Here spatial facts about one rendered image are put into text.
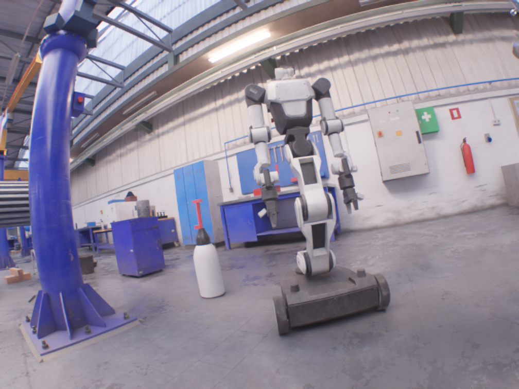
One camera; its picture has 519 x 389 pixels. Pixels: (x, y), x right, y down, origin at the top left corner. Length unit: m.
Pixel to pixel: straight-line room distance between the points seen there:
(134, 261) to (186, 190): 2.57
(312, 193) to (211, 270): 1.05
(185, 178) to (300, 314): 4.53
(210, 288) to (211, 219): 3.10
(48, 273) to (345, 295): 1.71
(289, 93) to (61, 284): 1.80
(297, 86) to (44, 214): 1.73
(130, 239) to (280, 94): 2.46
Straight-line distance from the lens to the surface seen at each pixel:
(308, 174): 1.35
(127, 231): 3.23
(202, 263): 1.94
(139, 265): 3.21
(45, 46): 2.28
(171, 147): 6.60
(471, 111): 4.90
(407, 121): 4.20
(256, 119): 1.45
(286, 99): 1.44
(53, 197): 1.75
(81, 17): 2.17
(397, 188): 4.36
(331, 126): 1.48
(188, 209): 5.32
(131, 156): 8.18
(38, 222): 1.76
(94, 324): 1.80
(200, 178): 5.08
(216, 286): 1.99
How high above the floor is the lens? 0.64
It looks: 3 degrees up
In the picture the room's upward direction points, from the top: 9 degrees counter-clockwise
